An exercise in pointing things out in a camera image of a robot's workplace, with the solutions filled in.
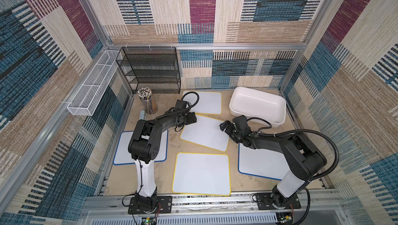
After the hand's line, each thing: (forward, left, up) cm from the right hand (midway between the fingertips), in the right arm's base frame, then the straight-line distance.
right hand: (224, 130), depth 95 cm
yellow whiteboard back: (+26, +8, -5) cm, 28 cm away
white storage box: (+23, -24, -2) cm, 33 cm away
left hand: (+8, +19, -2) cm, 21 cm away
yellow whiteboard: (+1, +11, -3) cm, 11 cm away
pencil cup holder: (+17, +47, +6) cm, 50 cm away
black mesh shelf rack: (+40, +45, +18) cm, 63 cm away
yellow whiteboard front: (-23, +14, -7) cm, 28 cm away
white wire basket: (+12, +82, +16) cm, 84 cm away
